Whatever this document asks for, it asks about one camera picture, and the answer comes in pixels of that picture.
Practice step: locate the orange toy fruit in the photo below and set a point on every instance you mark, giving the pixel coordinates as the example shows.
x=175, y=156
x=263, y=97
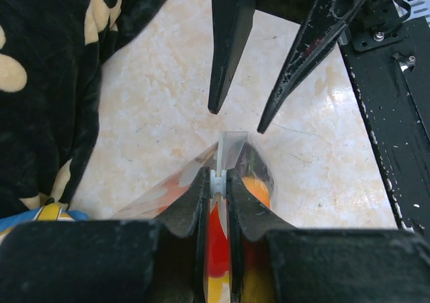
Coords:
x=173, y=189

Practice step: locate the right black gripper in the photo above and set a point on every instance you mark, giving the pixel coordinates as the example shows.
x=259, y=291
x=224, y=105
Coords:
x=322, y=23

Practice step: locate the black floral pillow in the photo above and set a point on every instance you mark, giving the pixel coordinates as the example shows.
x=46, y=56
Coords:
x=52, y=53

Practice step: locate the blue yellow pikachu cloth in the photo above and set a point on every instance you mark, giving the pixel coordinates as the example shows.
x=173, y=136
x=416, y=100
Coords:
x=49, y=212

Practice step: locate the clear dotted zip top bag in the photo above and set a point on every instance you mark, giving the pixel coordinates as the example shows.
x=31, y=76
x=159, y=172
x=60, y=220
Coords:
x=218, y=158

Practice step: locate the yellow toy lemon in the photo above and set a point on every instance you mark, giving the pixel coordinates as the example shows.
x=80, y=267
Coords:
x=258, y=189

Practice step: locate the green orange toy mango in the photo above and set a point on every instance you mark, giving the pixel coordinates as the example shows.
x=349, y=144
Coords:
x=251, y=164

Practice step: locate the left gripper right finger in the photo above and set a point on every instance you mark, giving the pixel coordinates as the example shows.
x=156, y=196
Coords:
x=273, y=261

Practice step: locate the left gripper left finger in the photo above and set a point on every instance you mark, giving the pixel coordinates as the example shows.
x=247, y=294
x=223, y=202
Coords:
x=181, y=268

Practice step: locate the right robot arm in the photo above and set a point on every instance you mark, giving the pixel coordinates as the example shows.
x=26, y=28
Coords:
x=326, y=95

